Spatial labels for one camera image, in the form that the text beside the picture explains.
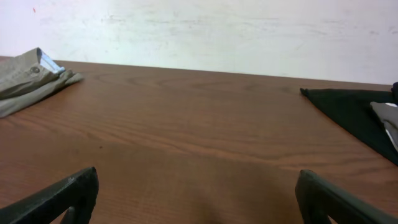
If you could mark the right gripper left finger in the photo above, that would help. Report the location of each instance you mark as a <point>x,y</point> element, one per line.
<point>75,197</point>

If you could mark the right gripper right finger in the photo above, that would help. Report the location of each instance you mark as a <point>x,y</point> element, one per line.
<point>320,201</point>

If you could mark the dark grey garment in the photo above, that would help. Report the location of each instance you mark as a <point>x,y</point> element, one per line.
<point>387,114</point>

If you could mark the black garment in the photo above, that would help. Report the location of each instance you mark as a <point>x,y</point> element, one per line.
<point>351,109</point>

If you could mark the grey-green cotton shorts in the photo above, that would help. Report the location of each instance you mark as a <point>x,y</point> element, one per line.
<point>31,77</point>

